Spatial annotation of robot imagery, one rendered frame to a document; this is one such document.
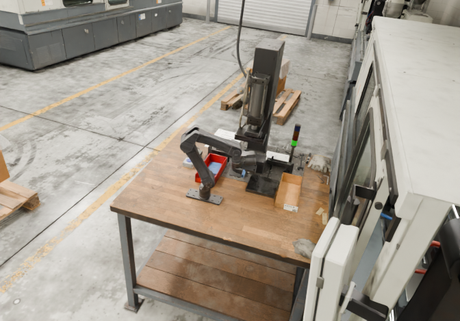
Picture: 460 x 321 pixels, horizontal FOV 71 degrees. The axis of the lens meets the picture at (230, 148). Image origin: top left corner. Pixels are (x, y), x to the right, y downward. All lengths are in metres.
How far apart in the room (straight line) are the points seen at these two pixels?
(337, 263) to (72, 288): 2.11
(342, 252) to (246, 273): 1.53
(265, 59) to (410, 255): 1.30
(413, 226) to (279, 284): 1.63
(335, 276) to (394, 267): 0.14
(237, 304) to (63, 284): 1.24
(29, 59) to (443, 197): 6.34
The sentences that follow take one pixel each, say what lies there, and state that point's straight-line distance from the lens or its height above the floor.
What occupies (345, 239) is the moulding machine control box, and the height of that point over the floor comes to 1.46.
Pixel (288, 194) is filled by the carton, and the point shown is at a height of 0.90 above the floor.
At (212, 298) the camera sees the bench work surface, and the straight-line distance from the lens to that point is 2.24.
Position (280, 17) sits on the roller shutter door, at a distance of 11.16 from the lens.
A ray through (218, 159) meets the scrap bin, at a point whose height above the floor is 0.93.
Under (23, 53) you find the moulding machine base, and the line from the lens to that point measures 6.63.
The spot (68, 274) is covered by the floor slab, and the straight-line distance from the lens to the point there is 2.77.
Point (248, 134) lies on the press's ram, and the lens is 1.94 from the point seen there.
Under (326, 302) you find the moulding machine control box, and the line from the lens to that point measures 0.98.
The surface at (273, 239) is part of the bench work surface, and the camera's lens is 1.66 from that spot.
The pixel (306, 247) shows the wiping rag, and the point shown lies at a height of 0.92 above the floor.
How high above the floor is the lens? 2.08
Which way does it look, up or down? 31 degrees down
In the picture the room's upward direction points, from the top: 6 degrees clockwise
